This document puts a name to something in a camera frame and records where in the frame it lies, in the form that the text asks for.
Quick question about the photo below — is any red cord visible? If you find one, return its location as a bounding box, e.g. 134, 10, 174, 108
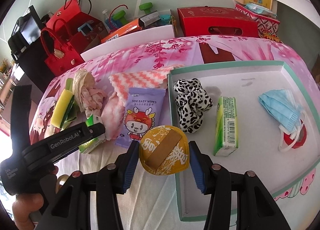
112, 4, 128, 17

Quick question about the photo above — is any red felt handbag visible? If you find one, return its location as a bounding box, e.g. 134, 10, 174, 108
41, 18, 85, 76

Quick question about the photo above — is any red gift box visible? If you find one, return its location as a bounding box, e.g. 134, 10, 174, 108
177, 6, 259, 38

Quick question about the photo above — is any pink white striped cloth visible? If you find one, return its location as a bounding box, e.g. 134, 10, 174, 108
101, 65, 184, 140

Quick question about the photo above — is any cream lace pink cloth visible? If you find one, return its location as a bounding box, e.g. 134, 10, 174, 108
72, 69, 108, 118

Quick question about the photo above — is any grey black box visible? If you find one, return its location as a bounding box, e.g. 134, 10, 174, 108
139, 11, 161, 29

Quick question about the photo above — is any brown wooden cabinet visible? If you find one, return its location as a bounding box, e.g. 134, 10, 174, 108
0, 58, 23, 135

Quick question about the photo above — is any green dumbbell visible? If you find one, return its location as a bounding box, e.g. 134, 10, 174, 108
139, 2, 154, 15
111, 10, 128, 25

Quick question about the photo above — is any blue face mask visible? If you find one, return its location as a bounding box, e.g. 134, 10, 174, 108
258, 89, 307, 152

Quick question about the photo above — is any small blue gadget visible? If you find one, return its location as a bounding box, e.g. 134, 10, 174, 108
78, 24, 93, 36

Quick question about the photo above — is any green tissue pack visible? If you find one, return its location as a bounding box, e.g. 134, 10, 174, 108
79, 115, 107, 154
213, 96, 239, 157

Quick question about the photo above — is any red paper gift bag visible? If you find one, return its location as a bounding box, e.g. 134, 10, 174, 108
46, 0, 105, 53

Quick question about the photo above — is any yellow sponge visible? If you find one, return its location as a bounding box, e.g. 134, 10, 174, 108
51, 89, 75, 128

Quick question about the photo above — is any black cabinet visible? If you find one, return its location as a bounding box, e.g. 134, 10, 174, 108
11, 54, 55, 93

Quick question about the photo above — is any teal shallow cardboard box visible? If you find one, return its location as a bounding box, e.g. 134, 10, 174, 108
167, 61, 320, 222

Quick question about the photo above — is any red tape roll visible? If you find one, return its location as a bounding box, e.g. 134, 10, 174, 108
279, 117, 309, 149

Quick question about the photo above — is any yellow round snack packet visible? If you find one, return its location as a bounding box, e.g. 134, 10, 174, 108
139, 125, 192, 176

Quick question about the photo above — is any clear water bottle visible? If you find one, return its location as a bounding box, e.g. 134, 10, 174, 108
102, 9, 113, 30

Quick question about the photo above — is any person's left hand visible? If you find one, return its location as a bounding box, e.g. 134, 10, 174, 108
12, 192, 45, 230

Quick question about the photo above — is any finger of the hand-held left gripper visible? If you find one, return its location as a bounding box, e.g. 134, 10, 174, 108
86, 122, 107, 138

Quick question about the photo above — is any purple baby wipes pack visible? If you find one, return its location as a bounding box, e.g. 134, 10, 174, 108
114, 88, 167, 148

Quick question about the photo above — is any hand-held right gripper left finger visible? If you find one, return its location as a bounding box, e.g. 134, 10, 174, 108
35, 141, 140, 230

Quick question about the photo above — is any black screen device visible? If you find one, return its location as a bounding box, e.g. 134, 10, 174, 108
7, 5, 42, 57

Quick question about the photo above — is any red white patterned box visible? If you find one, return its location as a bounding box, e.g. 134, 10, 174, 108
235, 4, 280, 39

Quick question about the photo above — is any light blue packet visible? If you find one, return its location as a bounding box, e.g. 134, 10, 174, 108
245, 3, 277, 19

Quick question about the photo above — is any orange carton box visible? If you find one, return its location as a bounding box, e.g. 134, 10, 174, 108
101, 19, 143, 44

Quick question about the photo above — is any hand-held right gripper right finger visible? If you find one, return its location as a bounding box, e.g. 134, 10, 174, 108
189, 141, 282, 230

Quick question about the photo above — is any black white spotted scrunchie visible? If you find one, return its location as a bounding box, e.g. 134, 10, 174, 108
174, 79, 213, 134

